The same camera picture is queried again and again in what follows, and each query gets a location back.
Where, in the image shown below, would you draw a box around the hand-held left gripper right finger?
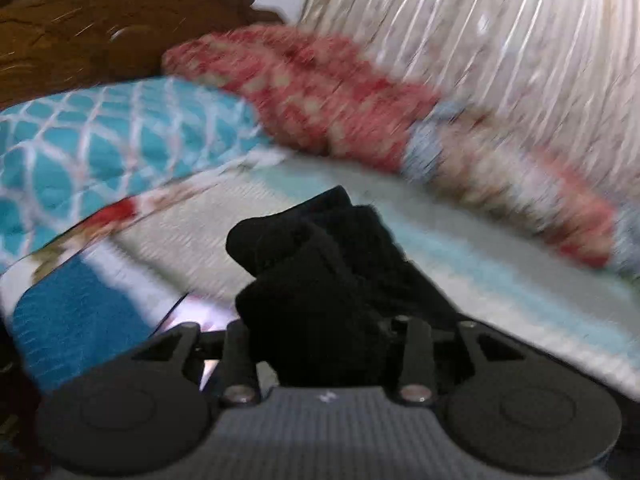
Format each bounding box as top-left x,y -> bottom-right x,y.
391,315 -> 527,404

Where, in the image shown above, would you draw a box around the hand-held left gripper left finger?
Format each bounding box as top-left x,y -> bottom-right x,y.
131,320 -> 260,407

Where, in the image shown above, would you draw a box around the black pants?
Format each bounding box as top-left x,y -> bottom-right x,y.
226,186 -> 481,391

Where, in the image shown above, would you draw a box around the smartphone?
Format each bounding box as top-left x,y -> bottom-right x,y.
150,292 -> 241,392

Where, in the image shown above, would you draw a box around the beige floral cloth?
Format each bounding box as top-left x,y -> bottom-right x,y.
400,100 -> 640,281

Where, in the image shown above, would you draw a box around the teal lattice pattern pillow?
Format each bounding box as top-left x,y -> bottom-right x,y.
0,77 -> 281,273

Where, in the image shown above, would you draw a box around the red floral cloth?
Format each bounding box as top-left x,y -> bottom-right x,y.
162,27 -> 443,173

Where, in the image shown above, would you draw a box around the cream pleated curtain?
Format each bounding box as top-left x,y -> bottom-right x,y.
297,0 -> 640,201

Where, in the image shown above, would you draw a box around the carved wooden headboard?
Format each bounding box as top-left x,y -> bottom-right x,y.
0,0 -> 286,111

